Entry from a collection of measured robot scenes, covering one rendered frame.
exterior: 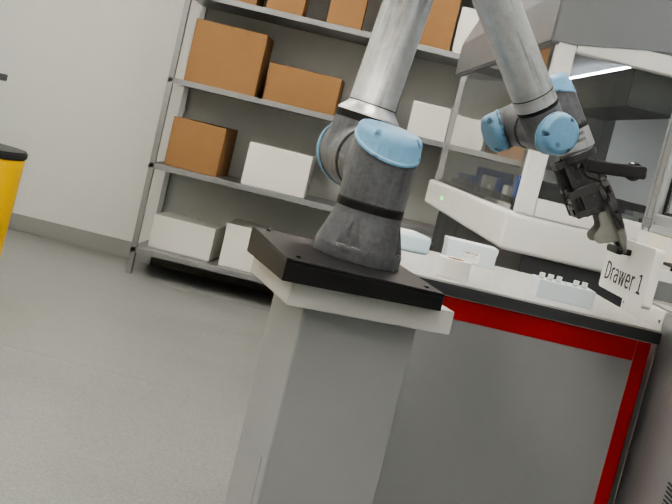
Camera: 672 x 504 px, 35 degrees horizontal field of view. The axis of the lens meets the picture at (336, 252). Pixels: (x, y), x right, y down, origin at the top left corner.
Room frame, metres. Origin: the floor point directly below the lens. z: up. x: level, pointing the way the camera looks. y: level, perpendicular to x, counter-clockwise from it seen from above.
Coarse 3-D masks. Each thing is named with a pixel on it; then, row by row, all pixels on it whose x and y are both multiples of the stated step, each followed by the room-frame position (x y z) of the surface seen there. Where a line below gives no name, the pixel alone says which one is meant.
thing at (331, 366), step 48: (288, 288) 1.65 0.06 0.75; (288, 336) 1.73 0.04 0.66; (336, 336) 1.71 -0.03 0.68; (384, 336) 1.74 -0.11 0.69; (288, 384) 1.69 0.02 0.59; (336, 384) 1.72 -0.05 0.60; (384, 384) 1.74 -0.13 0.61; (288, 432) 1.70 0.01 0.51; (336, 432) 1.72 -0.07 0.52; (384, 432) 1.75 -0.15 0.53; (240, 480) 1.81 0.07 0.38; (288, 480) 1.70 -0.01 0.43; (336, 480) 1.73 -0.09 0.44
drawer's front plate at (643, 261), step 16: (608, 256) 2.20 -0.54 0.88; (624, 256) 2.10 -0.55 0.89; (640, 256) 2.01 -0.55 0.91; (656, 256) 1.93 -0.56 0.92; (608, 272) 2.17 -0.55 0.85; (624, 272) 2.07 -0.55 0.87; (640, 272) 1.98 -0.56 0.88; (656, 272) 1.93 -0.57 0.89; (608, 288) 2.14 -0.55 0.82; (624, 288) 2.05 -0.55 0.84; (640, 288) 1.96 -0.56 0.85; (640, 304) 1.94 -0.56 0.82
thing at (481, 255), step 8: (448, 240) 2.65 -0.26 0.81; (456, 240) 2.64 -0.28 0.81; (464, 240) 2.69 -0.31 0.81; (448, 248) 2.64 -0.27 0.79; (456, 248) 2.64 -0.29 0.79; (464, 248) 2.64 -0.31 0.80; (472, 248) 2.65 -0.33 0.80; (480, 248) 2.65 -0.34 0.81; (488, 248) 2.65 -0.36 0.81; (456, 256) 2.65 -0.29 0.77; (464, 256) 2.65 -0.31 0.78; (472, 256) 2.65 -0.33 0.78; (480, 256) 2.65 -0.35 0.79; (488, 256) 2.65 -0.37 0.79; (496, 256) 2.65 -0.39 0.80; (472, 264) 2.65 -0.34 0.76; (480, 264) 2.65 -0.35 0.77; (488, 264) 2.65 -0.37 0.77
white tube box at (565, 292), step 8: (536, 280) 2.30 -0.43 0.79; (544, 280) 2.27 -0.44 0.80; (536, 288) 2.28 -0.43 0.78; (544, 288) 2.27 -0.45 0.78; (552, 288) 2.27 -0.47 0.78; (560, 288) 2.27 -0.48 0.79; (568, 288) 2.27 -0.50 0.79; (576, 288) 2.27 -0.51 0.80; (544, 296) 2.27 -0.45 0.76; (552, 296) 2.27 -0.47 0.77; (560, 296) 2.27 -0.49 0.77; (568, 296) 2.27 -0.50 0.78; (576, 296) 2.27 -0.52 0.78; (584, 296) 2.27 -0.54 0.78; (592, 296) 2.27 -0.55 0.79; (576, 304) 2.27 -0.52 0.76; (584, 304) 2.27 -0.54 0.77; (592, 304) 2.27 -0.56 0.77
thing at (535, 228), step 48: (528, 0) 3.45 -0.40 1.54; (576, 0) 2.87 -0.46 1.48; (624, 0) 2.87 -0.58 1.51; (480, 48) 4.13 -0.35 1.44; (576, 48) 2.88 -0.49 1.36; (624, 48) 2.88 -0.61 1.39; (432, 192) 4.51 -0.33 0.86; (528, 192) 2.87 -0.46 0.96; (432, 240) 4.66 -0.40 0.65; (480, 240) 3.54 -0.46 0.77; (528, 240) 2.87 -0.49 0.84; (576, 240) 2.88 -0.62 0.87
